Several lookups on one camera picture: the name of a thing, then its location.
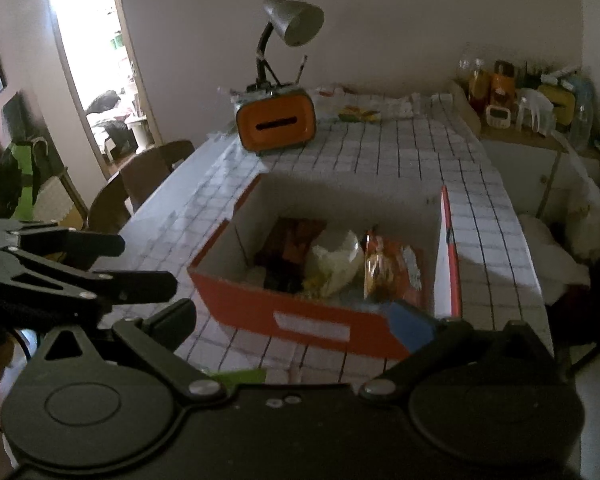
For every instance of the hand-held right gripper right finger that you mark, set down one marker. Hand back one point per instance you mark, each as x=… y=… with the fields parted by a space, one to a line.
x=409 y=324

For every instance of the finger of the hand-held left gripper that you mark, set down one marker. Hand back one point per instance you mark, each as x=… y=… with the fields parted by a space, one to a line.
x=130 y=287
x=80 y=245

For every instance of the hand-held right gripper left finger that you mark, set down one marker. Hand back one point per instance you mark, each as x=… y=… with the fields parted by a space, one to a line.
x=174 y=319

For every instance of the red orange snack packet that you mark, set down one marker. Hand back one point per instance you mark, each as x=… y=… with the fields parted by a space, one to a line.
x=392 y=270

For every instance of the red cardboard box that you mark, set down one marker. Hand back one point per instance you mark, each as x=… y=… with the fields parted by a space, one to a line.
x=240 y=305

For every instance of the green snack packet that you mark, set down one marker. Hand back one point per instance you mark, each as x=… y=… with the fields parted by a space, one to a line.
x=240 y=376

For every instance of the white foam mat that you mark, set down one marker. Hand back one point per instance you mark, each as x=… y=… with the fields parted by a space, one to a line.
x=62 y=202

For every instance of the green jacket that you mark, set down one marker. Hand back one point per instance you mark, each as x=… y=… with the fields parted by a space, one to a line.
x=22 y=180

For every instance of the white plastic bag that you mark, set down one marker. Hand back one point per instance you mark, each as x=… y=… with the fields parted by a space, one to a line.
x=335 y=260

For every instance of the brown snack packet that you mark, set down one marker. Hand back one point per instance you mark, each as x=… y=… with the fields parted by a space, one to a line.
x=297 y=240

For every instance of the white cabinet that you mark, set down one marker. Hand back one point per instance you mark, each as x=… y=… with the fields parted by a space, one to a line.
x=520 y=170

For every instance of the orange tissue box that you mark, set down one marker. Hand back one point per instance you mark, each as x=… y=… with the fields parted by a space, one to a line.
x=275 y=122

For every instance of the floral plastic bag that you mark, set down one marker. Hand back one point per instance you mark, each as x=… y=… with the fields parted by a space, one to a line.
x=365 y=107

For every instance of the white kitchen timer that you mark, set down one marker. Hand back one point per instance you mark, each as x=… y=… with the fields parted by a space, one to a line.
x=498 y=116

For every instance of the clear measuring cup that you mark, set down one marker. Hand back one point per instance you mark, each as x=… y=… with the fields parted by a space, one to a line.
x=534 y=110

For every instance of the amber glass bottle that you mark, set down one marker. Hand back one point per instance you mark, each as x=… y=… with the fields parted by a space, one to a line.
x=478 y=85

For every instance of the orange bottle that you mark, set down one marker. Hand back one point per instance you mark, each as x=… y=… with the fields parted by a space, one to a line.
x=503 y=82

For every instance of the yellow box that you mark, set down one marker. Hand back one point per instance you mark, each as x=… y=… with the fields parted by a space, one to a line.
x=560 y=102

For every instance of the clear plastic bottle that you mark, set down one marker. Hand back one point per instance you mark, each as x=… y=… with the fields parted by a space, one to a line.
x=582 y=115

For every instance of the dark pen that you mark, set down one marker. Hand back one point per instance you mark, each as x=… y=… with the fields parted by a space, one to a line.
x=303 y=69

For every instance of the grey desk lamp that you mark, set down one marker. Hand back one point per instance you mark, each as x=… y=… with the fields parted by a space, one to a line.
x=295 y=20

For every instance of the door frame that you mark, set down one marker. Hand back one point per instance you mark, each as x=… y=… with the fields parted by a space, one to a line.
x=60 y=60

